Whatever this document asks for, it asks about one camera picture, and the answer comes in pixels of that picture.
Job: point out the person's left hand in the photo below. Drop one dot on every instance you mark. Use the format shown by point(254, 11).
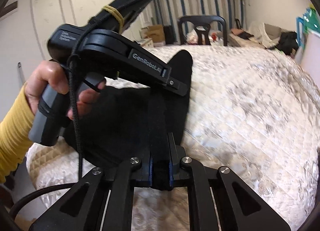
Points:
point(51, 73)

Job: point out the beige sofa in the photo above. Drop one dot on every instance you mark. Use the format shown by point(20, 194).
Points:
point(259, 35)

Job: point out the white quilted bedspread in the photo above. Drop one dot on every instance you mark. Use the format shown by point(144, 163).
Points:
point(253, 110)

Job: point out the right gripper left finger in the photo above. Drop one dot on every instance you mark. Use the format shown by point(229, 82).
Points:
point(101, 200)

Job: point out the black pants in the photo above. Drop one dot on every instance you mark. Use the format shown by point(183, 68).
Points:
point(130, 122)

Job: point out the black bag on sofa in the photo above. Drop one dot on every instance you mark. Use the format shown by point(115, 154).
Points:
point(287, 42)

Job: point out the yellow left sleeve forearm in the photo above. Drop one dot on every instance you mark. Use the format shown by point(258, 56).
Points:
point(14, 129)

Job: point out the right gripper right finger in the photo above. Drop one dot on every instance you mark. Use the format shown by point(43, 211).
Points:
point(218, 199)

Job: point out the cardboard box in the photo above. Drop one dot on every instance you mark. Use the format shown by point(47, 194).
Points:
point(154, 32)

